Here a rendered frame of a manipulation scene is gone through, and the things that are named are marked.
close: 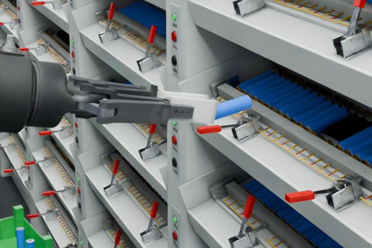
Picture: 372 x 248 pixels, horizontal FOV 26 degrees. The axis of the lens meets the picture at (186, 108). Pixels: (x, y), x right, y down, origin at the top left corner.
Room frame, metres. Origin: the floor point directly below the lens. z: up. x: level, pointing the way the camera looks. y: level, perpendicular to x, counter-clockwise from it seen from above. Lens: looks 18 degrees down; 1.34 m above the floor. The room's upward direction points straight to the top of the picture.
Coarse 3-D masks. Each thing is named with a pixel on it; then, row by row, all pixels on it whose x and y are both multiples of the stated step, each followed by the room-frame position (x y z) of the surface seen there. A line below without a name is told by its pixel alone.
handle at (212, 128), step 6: (240, 120) 1.15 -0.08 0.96; (204, 126) 1.13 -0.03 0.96; (210, 126) 1.13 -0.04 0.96; (216, 126) 1.13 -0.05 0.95; (222, 126) 1.14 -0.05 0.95; (228, 126) 1.14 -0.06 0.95; (234, 126) 1.14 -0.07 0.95; (198, 132) 1.13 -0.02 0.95; (204, 132) 1.12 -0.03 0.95; (210, 132) 1.13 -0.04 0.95
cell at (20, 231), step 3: (18, 228) 1.63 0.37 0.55; (21, 228) 1.63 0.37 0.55; (18, 231) 1.62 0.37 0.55; (21, 231) 1.62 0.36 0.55; (18, 234) 1.62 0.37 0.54; (21, 234) 1.62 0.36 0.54; (24, 234) 1.63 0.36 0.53; (18, 237) 1.62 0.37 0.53; (21, 237) 1.62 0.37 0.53; (24, 237) 1.62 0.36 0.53; (18, 240) 1.62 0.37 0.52; (21, 240) 1.62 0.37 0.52; (24, 240) 1.62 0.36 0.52; (18, 243) 1.62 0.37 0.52; (21, 243) 1.62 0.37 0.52; (24, 243) 1.62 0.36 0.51; (18, 246) 1.62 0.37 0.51; (21, 246) 1.62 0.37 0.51; (24, 246) 1.62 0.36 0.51
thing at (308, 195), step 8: (336, 184) 0.90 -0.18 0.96; (296, 192) 0.89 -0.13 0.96; (304, 192) 0.89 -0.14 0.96; (312, 192) 0.89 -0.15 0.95; (320, 192) 0.90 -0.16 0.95; (328, 192) 0.90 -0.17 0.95; (336, 192) 0.90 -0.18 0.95; (288, 200) 0.88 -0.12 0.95; (296, 200) 0.88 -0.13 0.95; (304, 200) 0.88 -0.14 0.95
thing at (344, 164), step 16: (224, 96) 1.29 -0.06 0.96; (240, 96) 1.24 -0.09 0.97; (256, 112) 1.17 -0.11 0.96; (272, 112) 1.15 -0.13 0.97; (272, 128) 1.14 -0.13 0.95; (288, 128) 1.09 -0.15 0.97; (304, 144) 1.04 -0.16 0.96; (320, 144) 1.02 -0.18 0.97; (320, 160) 1.00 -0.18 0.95; (336, 160) 0.97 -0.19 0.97; (352, 160) 0.96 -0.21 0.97; (368, 176) 0.91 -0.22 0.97
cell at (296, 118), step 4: (328, 100) 1.15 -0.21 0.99; (320, 104) 1.14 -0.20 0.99; (324, 104) 1.14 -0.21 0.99; (328, 104) 1.14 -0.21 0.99; (308, 108) 1.14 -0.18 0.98; (312, 108) 1.14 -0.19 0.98; (316, 108) 1.14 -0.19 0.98; (320, 108) 1.14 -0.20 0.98; (304, 112) 1.13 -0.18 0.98; (308, 112) 1.13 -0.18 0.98; (312, 112) 1.13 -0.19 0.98; (296, 116) 1.13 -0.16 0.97; (300, 116) 1.13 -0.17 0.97; (304, 116) 1.13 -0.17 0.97; (296, 120) 1.12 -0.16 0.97
